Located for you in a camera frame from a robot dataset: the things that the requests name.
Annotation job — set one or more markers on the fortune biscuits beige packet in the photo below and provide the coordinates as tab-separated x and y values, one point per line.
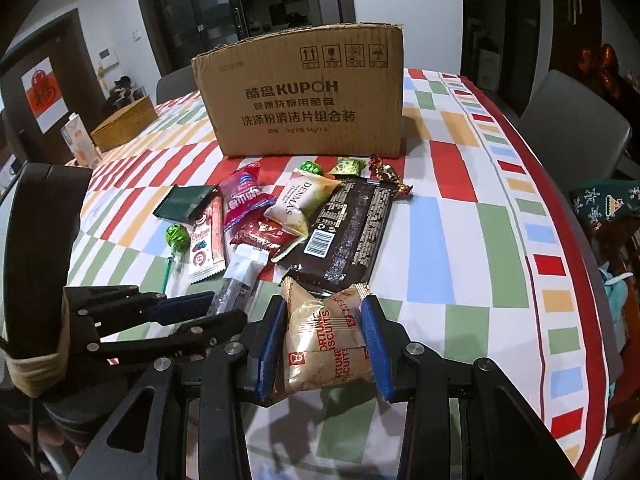
323	344

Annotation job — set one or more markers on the dark green christmas bag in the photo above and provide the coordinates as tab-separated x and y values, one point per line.
605	200

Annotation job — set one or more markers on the red snack packet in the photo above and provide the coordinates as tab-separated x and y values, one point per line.
264	234

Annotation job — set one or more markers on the woven wicker box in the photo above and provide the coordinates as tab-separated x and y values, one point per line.
124	125

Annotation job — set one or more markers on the grey chair far left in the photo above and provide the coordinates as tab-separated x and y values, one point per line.
175	85

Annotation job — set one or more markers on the dark green snack pouch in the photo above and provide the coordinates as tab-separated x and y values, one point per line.
184	204

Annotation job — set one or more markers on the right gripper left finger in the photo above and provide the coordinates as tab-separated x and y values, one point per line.
145	437

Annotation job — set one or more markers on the dark brown entrance door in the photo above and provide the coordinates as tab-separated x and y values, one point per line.
63	42

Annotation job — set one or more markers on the pink purple snack packet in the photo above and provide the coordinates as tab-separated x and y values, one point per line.
246	200

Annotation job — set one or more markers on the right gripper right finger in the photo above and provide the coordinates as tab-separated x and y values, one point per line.
502	437

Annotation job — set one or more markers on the dark chocolate bar wrapper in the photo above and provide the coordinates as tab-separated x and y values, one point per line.
344	237

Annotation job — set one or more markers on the brown cardboard box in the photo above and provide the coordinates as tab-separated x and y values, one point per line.
325	90

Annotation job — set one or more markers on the green yellow snack packet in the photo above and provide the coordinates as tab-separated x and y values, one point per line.
348	167

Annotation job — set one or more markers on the white orange drink carton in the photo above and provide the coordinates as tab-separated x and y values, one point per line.
80	143

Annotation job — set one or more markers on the red foil balloon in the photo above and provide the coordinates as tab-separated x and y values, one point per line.
599	69

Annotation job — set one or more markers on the grey chair right side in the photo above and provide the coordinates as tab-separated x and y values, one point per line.
576	135

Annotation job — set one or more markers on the green lollipop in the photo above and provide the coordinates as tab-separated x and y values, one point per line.
178	240

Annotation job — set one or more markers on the grey chair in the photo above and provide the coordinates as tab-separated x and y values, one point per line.
576	135
175	85

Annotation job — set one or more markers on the colourful checkered tablecloth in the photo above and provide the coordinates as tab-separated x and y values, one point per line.
481	260

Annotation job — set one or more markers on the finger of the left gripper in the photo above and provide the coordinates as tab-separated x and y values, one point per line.
189	338
113	309

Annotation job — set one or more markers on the clear silver tube packet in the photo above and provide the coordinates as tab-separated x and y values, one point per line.
239	279

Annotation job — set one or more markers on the white wall intercom panel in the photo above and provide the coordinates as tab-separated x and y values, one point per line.
108	58

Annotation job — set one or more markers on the white pink snack stick packet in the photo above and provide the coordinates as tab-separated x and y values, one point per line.
207	256

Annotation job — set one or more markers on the glass sliding door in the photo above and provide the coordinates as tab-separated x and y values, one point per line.
178	30

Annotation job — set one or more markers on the red gold candy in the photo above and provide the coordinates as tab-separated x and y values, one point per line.
387	174

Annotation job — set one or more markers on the small green candy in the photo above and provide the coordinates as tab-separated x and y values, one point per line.
312	168

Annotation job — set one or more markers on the Denmas cream snack packet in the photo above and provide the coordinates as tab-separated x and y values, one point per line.
301	197

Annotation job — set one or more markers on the teal cloth on chair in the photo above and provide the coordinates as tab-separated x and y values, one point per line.
616	292

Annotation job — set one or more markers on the red fu character poster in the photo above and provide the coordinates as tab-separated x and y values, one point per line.
44	95

